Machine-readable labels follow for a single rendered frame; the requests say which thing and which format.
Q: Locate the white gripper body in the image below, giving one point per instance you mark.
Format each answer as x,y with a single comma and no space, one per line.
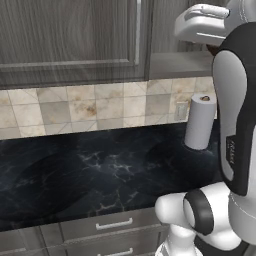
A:
200,26

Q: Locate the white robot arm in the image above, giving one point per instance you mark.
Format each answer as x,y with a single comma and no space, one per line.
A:
238,100

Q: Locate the grey open cabinet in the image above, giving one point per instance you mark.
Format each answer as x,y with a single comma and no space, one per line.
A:
176,65

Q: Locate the grey wood cabinet door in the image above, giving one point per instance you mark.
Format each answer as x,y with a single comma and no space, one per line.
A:
66,36

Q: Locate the white paper towel roll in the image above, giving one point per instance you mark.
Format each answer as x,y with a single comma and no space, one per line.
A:
200,123

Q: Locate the grey drawer front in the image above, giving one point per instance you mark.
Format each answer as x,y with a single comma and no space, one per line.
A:
143,220
20,241
146,243

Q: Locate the beige wall outlet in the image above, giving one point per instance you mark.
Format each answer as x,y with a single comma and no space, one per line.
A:
181,111

